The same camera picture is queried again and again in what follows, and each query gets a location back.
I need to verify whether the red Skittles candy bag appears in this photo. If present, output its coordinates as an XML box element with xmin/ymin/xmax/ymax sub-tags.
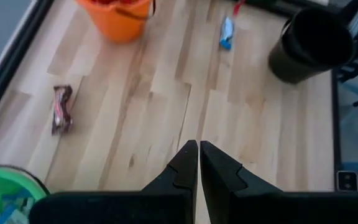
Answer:
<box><xmin>91</xmin><ymin>0</ymin><xmax>139</xmax><ymax>6</ymax></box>

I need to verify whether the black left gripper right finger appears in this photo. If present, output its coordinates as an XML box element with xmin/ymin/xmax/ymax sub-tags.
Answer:
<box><xmin>200</xmin><ymin>140</ymin><xmax>284</xmax><ymax>224</ymax></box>

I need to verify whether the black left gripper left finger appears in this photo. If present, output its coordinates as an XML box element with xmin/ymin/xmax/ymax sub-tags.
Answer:
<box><xmin>141</xmin><ymin>139</ymin><xmax>199</xmax><ymax>224</ymax></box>

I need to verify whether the orange jack-o'-lantern bucket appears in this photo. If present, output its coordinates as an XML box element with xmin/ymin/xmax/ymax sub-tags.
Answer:
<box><xmin>76</xmin><ymin>0</ymin><xmax>157</xmax><ymax>44</ymax></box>

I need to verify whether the brown Snickers candy bar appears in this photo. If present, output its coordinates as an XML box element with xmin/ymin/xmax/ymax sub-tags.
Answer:
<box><xmin>50</xmin><ymin>84</ymin><xmax>74</xmax><ymax>137</ymax></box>

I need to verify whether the black plastic bucket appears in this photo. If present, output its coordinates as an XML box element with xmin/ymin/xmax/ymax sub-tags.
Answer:
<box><xmin>267</xmin><ymin>6</ymin><xmax>358</xmax><ymax>85</ymax></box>

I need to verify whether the white and blue candy bar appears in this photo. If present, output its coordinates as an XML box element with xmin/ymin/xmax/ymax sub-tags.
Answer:
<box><xmin>218</xmin><ymin>15</ymin><xmax>236</xmax><ymax>51</ymax></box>
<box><xmin>0</xmin><ymin>189</ymin><xmax>35</xmax><ymax>224</ymax></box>

